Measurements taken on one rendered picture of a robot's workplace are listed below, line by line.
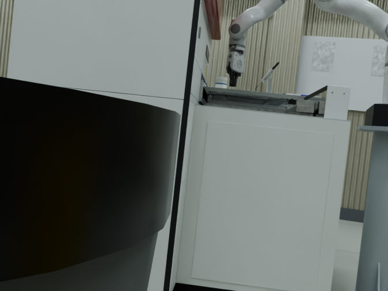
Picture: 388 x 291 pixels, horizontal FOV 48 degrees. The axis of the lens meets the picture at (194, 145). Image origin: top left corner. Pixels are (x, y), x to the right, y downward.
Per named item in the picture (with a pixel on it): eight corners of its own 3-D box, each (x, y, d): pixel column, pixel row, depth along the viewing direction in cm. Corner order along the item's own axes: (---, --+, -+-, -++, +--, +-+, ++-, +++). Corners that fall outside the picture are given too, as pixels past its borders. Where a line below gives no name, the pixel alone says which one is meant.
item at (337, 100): (323, 118, 179) (327, 84, 179) (301, 123, 234) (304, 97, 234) (347, 120, 179) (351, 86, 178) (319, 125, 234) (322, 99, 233)
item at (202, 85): (197, 101, 194) (200, 79, 194) (203, 107, 238) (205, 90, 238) (201, 101, 194) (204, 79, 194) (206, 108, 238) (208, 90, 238)
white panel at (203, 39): (183, 99, 158) (195, -11, 157) (199, 112, 239) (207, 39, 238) (192, 100, 158) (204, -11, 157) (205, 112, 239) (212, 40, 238)
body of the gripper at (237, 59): (237, 47, 214) (234, 70, 214) (247, 52, 222) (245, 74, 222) (224, 48, 219) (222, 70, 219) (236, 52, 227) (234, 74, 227)
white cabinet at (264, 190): (173, 302, 180) (194, 105, 178) (193, 245, 276) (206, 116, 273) (331, 324, 175) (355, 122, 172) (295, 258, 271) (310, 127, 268)
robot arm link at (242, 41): (243, 44, 214) (246, 48, 223) (246, 17, 214) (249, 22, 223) (227, 43, 216) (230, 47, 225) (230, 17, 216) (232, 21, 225)
